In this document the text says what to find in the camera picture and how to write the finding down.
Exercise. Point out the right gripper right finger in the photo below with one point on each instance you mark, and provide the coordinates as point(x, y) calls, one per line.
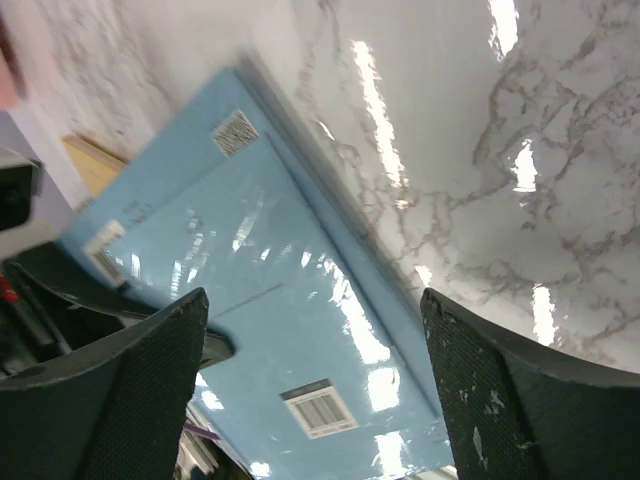
point(515, 409)

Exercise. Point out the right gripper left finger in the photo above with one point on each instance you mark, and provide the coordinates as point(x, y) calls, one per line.
point(113, 409)

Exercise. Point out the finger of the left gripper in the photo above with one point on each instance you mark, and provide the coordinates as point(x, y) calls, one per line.
point(50, 307)

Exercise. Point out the light blue book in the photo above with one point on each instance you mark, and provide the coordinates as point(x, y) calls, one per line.
point(330, 376)

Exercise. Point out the pink three-tier wooden shelf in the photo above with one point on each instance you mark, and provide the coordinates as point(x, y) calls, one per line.
point(27, 50)

